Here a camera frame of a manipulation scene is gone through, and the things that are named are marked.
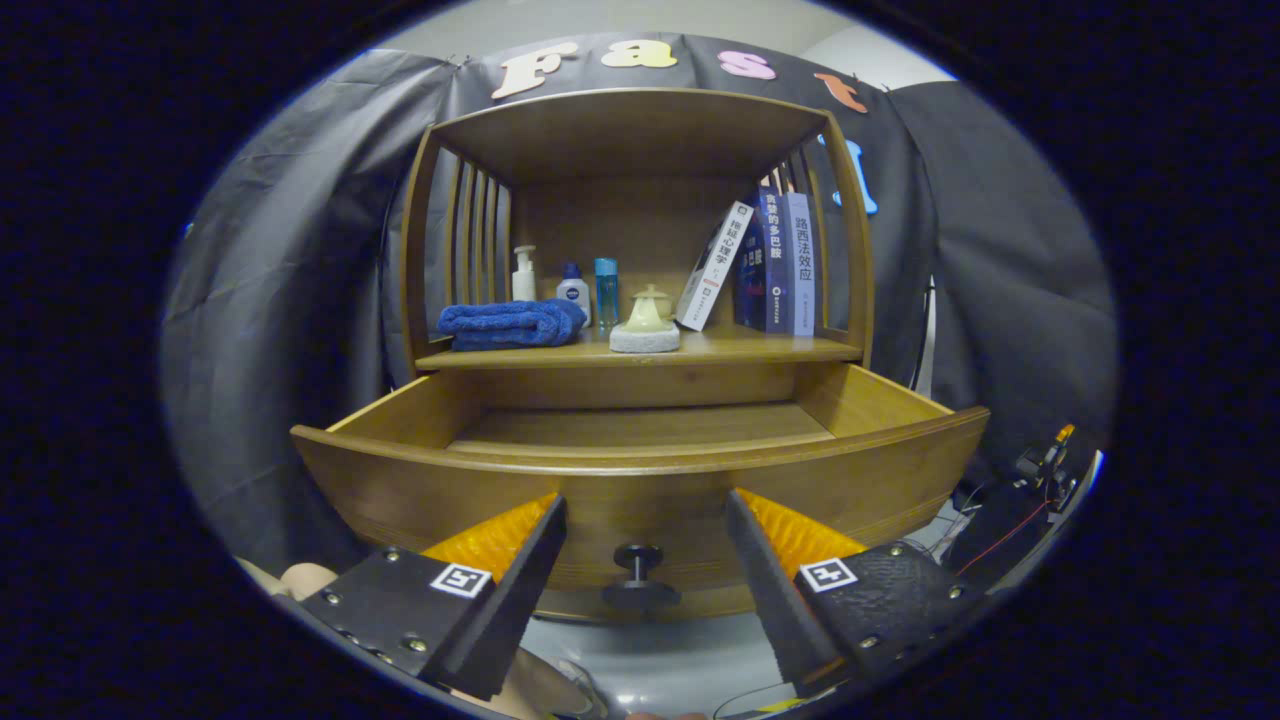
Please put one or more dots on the wooden countertop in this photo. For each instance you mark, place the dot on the wooden countertop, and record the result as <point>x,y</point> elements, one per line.
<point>740,345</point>

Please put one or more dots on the wooden cabinet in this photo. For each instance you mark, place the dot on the wooden cabinet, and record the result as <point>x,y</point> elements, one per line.
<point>640,140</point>

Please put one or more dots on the white bottle with blue cap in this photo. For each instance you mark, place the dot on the white bottle with blue cap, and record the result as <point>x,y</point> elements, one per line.
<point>573,295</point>

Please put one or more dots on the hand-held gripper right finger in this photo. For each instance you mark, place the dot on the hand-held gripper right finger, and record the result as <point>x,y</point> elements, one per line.
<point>770,590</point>

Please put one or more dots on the clear blue bottle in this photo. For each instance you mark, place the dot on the clear blue bottle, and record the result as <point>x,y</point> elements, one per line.
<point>606,295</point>

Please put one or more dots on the white book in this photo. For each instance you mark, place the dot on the white book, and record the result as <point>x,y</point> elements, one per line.
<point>715,265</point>

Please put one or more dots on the beige lidded teacup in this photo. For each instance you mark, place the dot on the beige lidded teacup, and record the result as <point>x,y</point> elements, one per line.
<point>655,296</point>

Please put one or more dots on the black and orange device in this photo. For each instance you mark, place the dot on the black and orange device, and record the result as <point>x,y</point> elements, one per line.
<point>1045,470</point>

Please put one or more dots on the folded blue towel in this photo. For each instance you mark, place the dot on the folded blue towel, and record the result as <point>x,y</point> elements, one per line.
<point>510,325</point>

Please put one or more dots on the white pump bottle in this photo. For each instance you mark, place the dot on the white pump bottle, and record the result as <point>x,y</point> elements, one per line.
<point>524,285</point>

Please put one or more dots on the dark blue book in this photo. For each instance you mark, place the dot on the dark blue book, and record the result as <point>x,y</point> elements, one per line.
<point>770,260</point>

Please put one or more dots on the light blue book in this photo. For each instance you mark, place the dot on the light blue book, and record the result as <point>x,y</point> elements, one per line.
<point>800,265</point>

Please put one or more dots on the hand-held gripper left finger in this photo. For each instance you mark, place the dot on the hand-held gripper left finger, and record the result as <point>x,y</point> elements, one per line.
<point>520,590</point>

